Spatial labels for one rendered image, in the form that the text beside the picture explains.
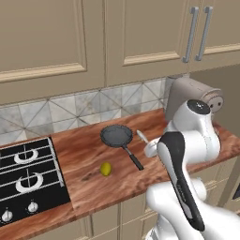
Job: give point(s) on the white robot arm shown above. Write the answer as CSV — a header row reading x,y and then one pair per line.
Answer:
x,y
200,140

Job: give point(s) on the yellow lemon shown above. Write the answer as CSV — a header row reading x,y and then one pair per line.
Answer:
x,y
106,169

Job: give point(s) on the dark grey frying pan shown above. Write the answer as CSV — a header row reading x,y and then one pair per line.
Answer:
x,y
116,136

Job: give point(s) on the white pan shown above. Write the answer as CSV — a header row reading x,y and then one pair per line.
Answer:
x,y
151,148

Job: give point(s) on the beige base cupboard door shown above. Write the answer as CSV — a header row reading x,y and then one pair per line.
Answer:
x,y
104,220
132,215
62,232

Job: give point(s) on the beige base cupboard front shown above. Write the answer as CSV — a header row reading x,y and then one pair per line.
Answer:
x,y
215,178

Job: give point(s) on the black gas hob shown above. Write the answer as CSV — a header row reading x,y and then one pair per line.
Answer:
x,y
18,184

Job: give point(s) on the white hob knob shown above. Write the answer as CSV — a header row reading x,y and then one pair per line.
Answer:
x,y
7,215
32,206

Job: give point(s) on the wide beige wall cupboard door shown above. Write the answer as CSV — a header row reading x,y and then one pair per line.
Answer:
x,y
40,34

